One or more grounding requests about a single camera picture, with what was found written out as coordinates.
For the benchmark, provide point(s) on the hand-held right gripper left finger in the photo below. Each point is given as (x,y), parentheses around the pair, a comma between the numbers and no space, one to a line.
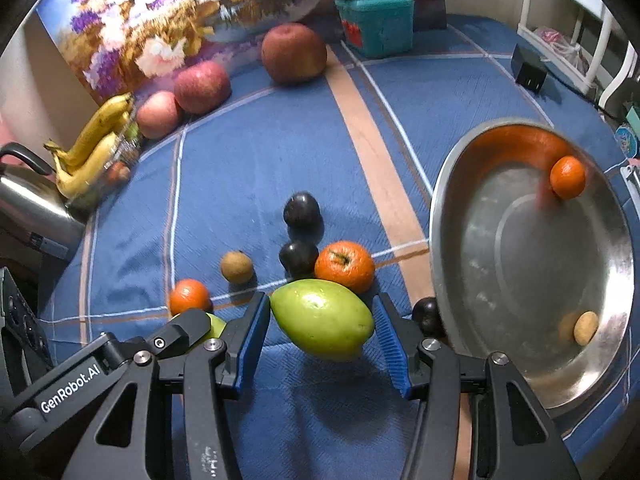
(254,340)

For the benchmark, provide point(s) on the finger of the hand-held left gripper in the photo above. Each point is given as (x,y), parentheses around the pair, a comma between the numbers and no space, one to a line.
(175,332)

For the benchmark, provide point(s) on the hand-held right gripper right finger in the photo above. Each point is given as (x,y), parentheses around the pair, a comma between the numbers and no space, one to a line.
(392,345)

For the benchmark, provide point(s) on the small tangerine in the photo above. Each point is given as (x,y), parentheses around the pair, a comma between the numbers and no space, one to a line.
(189,297)
(567,177)

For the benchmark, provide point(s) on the green apple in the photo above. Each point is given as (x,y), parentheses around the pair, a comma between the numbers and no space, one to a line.
(217,328)

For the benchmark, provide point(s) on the green mango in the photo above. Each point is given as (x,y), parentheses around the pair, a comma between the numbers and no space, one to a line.
(320,320)

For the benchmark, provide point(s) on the brown kiwi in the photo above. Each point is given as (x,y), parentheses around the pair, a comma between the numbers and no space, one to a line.
(236,266)

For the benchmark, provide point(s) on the large orange with stem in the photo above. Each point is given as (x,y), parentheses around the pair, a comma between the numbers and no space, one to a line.
(345,267)

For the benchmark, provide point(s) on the dark plum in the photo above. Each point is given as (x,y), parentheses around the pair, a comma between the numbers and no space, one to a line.
(301,211)
(426,316)
(298,257)

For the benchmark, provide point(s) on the steel basin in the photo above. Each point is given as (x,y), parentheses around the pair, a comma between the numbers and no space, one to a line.
(525,285)

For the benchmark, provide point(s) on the steel kettle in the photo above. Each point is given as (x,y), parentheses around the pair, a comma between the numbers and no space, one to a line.
(35,210)

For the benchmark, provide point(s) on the yellow banana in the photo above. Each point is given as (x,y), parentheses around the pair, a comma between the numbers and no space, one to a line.
(97,127)
(85,172)

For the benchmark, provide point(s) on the small tan round fruit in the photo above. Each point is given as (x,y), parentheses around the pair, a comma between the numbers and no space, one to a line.
(585,328)

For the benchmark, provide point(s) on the pink apple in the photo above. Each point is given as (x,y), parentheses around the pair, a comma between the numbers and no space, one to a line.
(157,115)

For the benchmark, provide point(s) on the large dark red apple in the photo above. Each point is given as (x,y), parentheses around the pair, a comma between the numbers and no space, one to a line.
(294,53)

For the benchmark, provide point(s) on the black charger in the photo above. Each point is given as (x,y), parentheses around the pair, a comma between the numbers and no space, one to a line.
(529,69)

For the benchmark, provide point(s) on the floral painting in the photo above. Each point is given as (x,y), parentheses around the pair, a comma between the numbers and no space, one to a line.
(150,20)

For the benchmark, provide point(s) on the teal plastic box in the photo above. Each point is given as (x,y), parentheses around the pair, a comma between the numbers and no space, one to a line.
(377,25)

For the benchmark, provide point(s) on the pink plastic bag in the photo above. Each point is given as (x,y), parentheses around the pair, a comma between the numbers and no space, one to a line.
(557,45)

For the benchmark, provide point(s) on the white rack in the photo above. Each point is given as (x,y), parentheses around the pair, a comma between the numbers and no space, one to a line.
(612,65)

